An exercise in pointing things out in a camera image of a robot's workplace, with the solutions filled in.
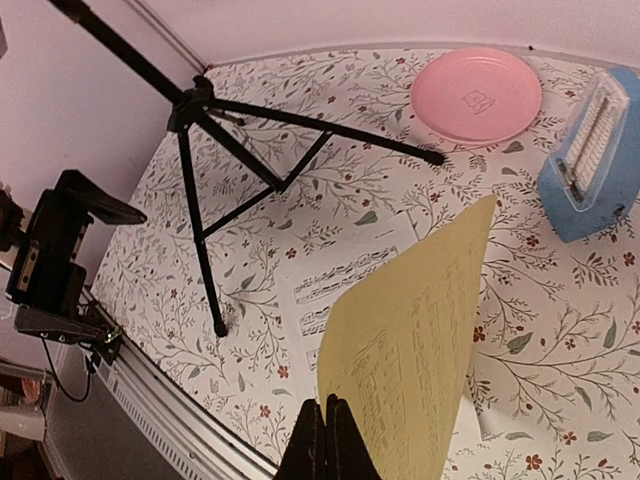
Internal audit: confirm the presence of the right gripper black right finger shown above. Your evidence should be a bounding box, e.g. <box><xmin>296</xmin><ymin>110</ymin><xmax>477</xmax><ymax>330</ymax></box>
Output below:
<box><xmin>325</xmin><ymin>394</ymin><xmax>381</xmax><ymax>480</ymax></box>

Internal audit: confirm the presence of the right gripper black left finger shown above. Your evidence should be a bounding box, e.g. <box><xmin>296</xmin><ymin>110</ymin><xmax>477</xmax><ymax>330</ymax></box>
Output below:
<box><xmin>282</xmin><ymin>399</ymin><xmax>326</xmax><ymax>480</ymax></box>

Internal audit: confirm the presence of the yellow sheet music page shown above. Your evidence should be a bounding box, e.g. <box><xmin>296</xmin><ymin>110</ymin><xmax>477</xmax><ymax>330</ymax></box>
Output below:
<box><xmin>317</xmin><ymin>195</ymin><xmax>496</xmax><ymax>479</ymax></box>

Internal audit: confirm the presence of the white sheet music page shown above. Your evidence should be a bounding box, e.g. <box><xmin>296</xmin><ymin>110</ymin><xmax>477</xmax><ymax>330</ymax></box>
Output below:
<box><xmin>277</xmin><ymin>212</ymin><xmax>489</xmax><ymax>441</ymax></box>

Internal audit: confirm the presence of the blue metronome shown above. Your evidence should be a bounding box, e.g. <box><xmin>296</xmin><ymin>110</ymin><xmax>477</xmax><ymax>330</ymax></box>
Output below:
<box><xmin>537</xmin><ymin>66</ymin><xmax>639</xmax><ymax>243</ymax></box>

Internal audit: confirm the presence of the black music stand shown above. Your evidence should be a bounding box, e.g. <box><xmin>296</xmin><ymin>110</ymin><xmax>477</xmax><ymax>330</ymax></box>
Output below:
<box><xmin>47</xmin><ymin>0</ymin><xmax>446</xmax><ymax>337</ymax></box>

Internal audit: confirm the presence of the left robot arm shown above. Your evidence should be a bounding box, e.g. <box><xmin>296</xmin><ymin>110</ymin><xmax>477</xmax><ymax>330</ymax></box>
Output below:
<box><xmin>1</xmin><ymin>170</ymin><xmax>147</xmax><ymax>317</ymax></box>

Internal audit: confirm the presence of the floral table mat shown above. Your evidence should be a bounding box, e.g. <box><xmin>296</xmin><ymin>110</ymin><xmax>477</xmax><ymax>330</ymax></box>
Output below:
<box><xmin>92</xmin><ymin>49</ymin><xmax>639</xmax><ymax>479</ymax></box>

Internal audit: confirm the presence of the pink plate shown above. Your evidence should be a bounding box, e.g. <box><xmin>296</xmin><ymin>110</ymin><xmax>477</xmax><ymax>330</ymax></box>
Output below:
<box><xmin>410</xmin><ymin>47</ymin><xmax>542</xmax><ymax>146</ymax></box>

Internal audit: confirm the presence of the front aluminium rail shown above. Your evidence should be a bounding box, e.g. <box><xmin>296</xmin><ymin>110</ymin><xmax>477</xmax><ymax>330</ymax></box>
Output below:
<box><xmin>44</xmin><ymin>284</ymin><xmax>281</xmax><ymax>480</ymax></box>

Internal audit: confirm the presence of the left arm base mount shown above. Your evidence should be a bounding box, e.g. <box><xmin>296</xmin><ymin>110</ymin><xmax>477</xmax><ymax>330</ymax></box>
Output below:
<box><xmin>14</xmin><ymin>304</ymin><xmax>122</xmax><ymax>366</ymax></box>

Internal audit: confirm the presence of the left aluminium frame post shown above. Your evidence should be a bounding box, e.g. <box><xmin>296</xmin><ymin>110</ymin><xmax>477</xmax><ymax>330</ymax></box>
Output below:
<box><xmin>123</xmin><ymin>0</ymin><xmax>209</xmax><ymax>73</ymax></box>

